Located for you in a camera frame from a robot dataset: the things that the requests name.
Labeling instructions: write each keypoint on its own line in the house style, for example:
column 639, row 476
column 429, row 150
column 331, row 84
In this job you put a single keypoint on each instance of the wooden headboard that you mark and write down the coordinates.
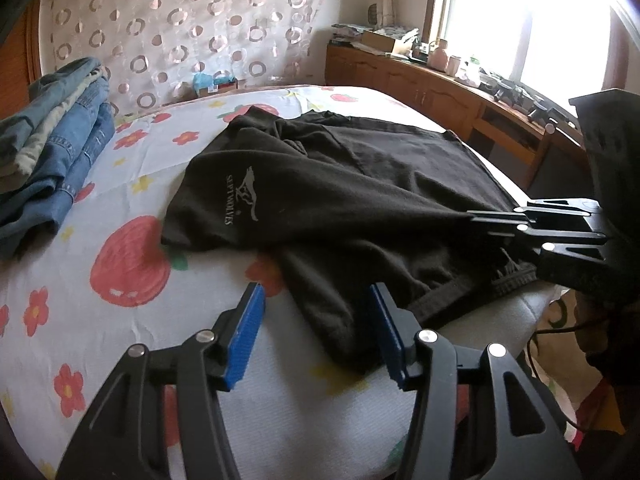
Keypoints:
column 20, row 60

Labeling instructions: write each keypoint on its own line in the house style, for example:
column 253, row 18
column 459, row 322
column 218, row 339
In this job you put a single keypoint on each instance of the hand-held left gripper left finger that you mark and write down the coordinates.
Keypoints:
column 247, row 335

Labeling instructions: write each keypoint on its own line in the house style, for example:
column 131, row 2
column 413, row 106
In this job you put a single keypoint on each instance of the blue packet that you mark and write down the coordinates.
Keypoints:
column 205, row 82

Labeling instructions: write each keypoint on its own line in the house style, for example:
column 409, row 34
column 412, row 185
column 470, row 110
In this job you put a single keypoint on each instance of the circle patterned lace cloth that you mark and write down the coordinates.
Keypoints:
column 200, row 20

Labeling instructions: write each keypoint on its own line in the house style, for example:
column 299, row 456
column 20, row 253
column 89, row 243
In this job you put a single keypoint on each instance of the white cup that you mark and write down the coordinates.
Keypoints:
column 455, row 65

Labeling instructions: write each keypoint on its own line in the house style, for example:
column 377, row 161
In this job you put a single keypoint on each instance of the row of dark small items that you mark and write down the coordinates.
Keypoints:
column 520, row 95

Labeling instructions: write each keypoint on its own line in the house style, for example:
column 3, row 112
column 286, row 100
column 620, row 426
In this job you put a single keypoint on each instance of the pile of papers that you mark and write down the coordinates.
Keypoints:
column 347, row 32

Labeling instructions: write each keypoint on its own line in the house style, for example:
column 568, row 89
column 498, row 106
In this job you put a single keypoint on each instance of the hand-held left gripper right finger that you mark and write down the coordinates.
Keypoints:
column 387, row 340

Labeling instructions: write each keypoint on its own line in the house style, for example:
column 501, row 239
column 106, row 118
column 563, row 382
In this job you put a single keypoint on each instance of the folded blue denim jeans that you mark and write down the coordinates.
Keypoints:
column 60, row 175

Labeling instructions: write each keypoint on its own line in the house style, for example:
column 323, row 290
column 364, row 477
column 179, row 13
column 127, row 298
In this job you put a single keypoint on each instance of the cardboard box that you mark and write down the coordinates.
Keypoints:
column 385, row 42

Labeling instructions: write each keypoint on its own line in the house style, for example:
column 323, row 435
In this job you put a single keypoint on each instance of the wooden cabinet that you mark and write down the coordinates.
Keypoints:
column 425, row 90

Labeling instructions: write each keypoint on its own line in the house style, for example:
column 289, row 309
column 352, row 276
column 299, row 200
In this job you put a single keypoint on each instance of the window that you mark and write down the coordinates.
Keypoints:
column 525, row 20

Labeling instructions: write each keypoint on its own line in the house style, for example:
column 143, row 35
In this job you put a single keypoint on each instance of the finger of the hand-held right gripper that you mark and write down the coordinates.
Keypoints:
column 570, row 237
column 505, row 220

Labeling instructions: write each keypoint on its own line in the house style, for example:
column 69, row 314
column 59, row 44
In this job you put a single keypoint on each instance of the floral bed sheet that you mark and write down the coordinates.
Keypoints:
column 150, row 170

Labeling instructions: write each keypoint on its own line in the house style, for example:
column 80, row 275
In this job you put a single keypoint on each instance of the folded faded grey-blue jeans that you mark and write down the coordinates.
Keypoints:
column 65, row 77

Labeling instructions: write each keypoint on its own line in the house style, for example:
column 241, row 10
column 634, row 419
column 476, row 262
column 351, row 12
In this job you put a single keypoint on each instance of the black pants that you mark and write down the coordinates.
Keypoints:
column 350, row 185

